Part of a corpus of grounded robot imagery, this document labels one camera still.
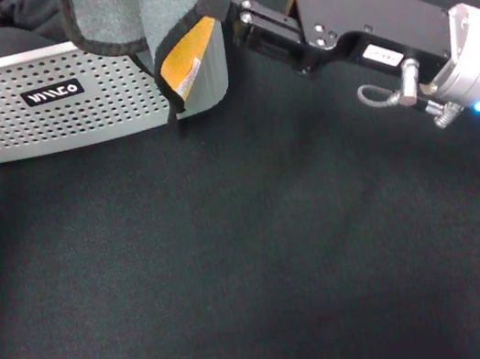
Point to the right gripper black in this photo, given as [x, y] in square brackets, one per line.
[339, 4]

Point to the grey yellow towel black trim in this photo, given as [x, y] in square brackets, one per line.
[112, 11]

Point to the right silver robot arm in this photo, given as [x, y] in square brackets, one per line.
[478, 54]

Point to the grey perforated storage box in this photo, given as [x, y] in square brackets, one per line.
[71, 116]

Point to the black tablecloth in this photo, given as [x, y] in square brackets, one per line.
[261, 301]

